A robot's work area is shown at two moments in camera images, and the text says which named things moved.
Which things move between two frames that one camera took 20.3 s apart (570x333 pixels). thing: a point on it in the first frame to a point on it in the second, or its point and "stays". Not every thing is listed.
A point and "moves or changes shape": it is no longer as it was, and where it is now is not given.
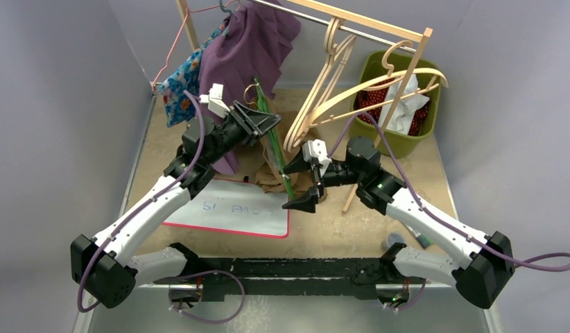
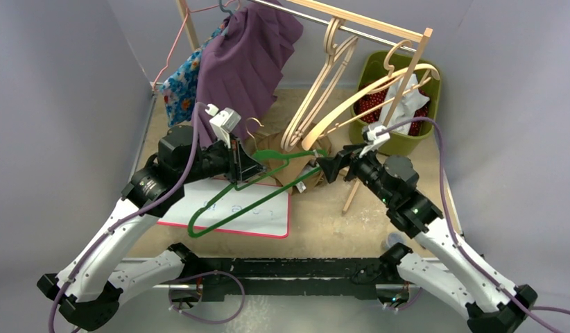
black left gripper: (252, 124) to (241, 167)
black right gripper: (320, 176) to (344, 159)
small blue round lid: (395, 237) stays
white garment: (403, 118) stays
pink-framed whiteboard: (237, 205) stays
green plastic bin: (414, 117) stays
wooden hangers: (412, 73) moves or changes shape
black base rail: (353, 277) stays
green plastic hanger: (252, 92) to (264, 155)
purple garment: (249, 49) stays
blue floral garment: (179, 107) stays
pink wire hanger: (187, 15) stays
